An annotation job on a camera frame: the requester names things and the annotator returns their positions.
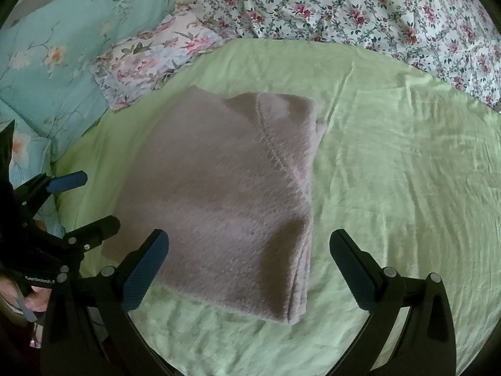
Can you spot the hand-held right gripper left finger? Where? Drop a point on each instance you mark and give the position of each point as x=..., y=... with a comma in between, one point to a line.
x=143, y=276

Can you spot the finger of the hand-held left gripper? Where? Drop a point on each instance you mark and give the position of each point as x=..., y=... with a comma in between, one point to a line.
x=66, y=183
x=98, y=229

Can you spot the person's left hand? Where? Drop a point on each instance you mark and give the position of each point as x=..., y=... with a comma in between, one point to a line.
x=33, y=301

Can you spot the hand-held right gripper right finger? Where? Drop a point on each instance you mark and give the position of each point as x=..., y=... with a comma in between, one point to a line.
x=360, y=278

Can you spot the white floral quilt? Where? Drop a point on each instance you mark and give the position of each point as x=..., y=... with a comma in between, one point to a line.
x=352, y=4

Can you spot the teal floral pillow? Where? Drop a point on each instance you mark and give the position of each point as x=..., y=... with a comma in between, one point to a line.
x=58, y=55

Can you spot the light green bed sheet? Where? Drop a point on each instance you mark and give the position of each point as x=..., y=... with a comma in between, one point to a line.
x=391, y=211

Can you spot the pale floral pillow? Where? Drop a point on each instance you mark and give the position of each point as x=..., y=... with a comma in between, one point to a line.
x=156, y=58

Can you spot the beige knit sweater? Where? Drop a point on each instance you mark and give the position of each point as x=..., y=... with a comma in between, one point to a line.
x=219, y=203

